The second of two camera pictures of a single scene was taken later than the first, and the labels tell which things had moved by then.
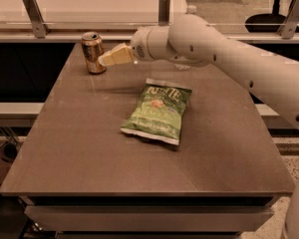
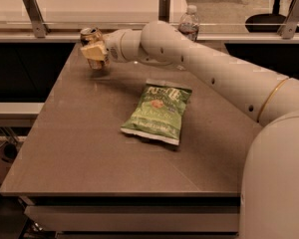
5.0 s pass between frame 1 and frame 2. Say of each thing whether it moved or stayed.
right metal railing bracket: stayed
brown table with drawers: stayed
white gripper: moved
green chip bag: stayed
